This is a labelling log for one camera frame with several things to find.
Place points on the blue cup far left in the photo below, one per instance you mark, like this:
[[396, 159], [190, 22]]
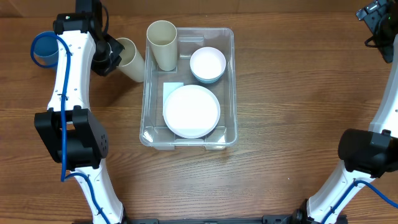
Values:
[[44, 50]]

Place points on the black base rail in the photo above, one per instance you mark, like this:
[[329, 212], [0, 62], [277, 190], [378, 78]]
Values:
[[266, 219]]

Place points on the clear plastic storage bin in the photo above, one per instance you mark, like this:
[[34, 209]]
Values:
[[154, 131]]

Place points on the pink plate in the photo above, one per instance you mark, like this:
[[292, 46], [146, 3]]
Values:
[[191, 111]]

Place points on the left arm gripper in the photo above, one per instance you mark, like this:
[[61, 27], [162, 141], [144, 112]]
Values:
[[102, 68]]

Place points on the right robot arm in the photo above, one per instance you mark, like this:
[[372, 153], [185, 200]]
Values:
[[364, 155]]

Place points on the pink small bowl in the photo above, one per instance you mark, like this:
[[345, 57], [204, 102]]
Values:
[[207, 62]]

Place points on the beige cup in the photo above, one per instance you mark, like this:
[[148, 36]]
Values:
[[132, 64], [162, 36]]

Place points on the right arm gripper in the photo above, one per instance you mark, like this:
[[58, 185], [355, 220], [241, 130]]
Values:
[[386, 49]]

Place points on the light blue small bowl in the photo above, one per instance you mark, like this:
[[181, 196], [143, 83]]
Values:
[[207, 80]]

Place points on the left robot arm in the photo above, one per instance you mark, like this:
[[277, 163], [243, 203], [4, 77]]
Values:
[[71, 133]]

